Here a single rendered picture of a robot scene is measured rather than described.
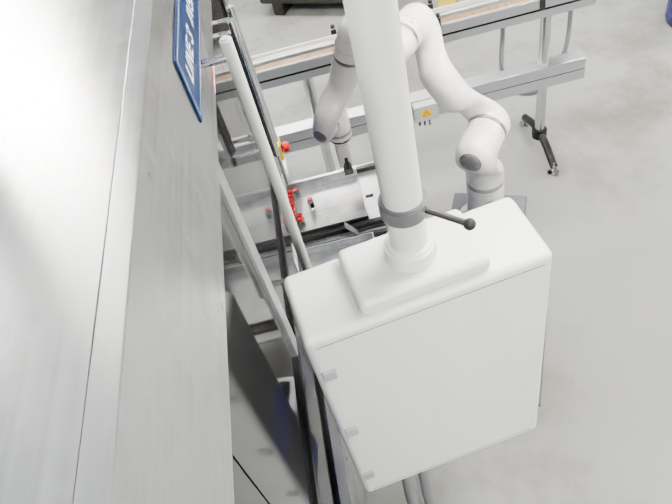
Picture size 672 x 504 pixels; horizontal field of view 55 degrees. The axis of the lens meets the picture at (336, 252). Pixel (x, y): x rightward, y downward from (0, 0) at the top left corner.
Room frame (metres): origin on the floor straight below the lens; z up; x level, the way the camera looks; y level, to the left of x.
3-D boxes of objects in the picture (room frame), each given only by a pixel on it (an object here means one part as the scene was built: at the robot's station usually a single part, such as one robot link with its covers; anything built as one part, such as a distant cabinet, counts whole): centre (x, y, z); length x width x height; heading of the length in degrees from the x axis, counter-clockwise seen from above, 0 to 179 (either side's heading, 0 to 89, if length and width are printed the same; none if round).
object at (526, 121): (2.58, -1.25, 0.07); 0.50 x 0.08 x 0.14; 176
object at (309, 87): (2.65, -0.10, 0.46); 0.09 x 0.09 x 0.77; 86
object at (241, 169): (1.18, 0.15, 1.51); 0.47 x 0.01 x 0.59; 176
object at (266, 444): (0.64, 0.19, 1.51); 0.49 x 0.01 x 0.59; 176
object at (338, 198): (1.70, 0.02, 0.90); 0.34 x 0.26 x 0.04; 86
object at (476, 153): (1.41, -0.50, 1.16); 0.19 x 0.12 x 0.24; 140
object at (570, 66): (2.62, -0.65, 0.49); 1.60 x 0.08 x 0.12; 86
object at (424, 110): (2.56, -0.63, 0.50); 0.12 x 0.05 x 0.09; 86
